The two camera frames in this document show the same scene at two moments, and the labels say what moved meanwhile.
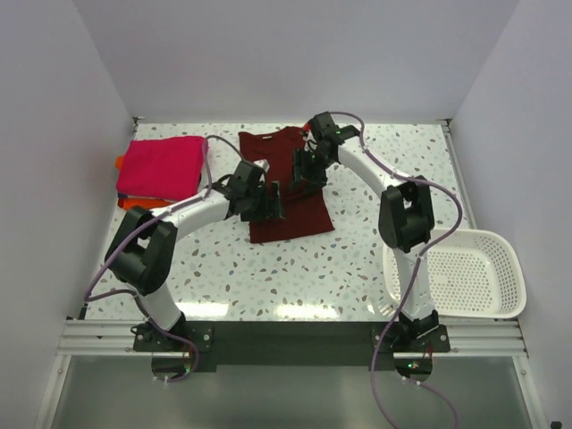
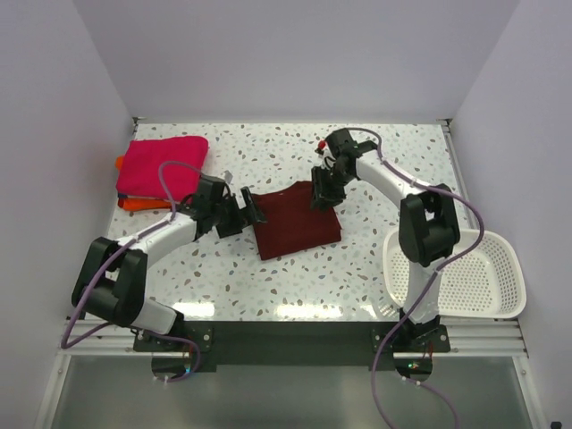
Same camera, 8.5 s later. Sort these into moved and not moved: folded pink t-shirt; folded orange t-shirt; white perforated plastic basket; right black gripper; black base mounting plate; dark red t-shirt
Moved: right black gripper; dark red t-shirt
Not moved: folded orange t-shirt; folded pink t-shirt; white perforated plastic basket; black base mounting plate
